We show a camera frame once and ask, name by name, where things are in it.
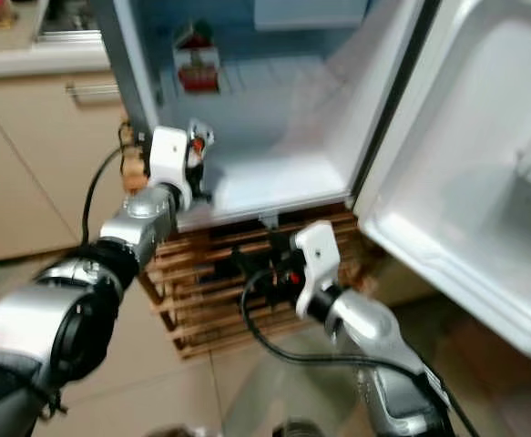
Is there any grey white fridge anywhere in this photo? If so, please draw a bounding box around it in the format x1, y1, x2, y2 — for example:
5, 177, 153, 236
92, 0, 434, 229

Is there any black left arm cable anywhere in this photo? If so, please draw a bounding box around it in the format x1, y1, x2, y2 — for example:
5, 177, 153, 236
81, 121, 152, 247

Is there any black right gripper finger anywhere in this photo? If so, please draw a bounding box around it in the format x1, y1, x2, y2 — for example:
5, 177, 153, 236
247, 228, 293, 263
229, 250, 275, 281

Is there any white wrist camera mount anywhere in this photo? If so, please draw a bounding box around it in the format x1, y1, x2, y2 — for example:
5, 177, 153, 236
147, 126, 195, 212
291, 220, 345, 320

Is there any translucent fridge drawer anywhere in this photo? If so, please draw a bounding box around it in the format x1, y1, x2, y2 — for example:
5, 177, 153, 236
251, 0, 368, 32

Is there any cream kitchen cabinet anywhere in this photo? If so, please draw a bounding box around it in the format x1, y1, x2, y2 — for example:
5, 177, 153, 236
0, 68, 134, 260

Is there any white red green packet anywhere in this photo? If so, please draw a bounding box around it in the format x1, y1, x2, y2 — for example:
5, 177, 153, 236
183, 118, 217, 158

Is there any red green white carton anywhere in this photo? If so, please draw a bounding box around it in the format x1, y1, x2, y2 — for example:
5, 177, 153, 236
172, 20, 223, 95

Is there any white fridge door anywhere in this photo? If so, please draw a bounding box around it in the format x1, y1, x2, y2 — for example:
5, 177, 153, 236
352, 0, 531, 361

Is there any steel gas hob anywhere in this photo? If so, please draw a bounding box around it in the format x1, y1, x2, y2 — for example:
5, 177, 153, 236
36, 0, 104, 44

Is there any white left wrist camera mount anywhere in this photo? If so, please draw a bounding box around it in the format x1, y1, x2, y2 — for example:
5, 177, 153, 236
147, 126, 195, 212

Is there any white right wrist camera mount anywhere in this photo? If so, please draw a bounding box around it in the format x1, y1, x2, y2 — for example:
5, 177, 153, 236
291, 220, 345, 320

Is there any wooden slatted rack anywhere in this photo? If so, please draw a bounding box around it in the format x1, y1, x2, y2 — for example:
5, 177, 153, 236
117, 118, 389, 361

